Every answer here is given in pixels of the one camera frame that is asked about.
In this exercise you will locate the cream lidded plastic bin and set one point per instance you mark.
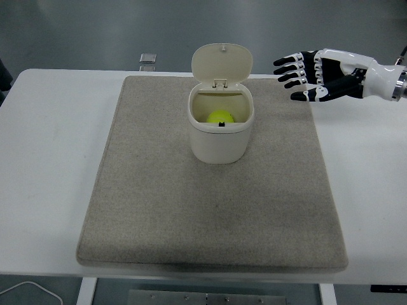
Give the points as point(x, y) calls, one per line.
point(219, 146)

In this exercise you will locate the dark grey object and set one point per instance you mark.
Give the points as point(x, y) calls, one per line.
point(4, 76)

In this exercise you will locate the silver floor socket plate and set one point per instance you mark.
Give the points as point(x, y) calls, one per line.
point(147, 68)
point(148, 58)

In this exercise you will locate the black table control panel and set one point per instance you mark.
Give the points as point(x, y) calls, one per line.
point(389, 288)

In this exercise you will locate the yellow tennis ball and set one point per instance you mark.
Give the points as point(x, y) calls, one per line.
point(219, 116)

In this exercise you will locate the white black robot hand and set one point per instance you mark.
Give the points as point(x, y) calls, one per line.
point(378, 76)

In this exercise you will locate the grey metal plate with screws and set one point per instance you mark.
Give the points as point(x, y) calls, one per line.
point(206, 298)

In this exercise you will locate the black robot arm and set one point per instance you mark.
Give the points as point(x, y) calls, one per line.
point(401, 84)

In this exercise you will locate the beige felt mat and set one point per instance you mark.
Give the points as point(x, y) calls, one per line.
point(190, 206)

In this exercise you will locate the white table leg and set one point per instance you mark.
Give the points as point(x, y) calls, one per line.
point(86, 292)
point(327, 295)

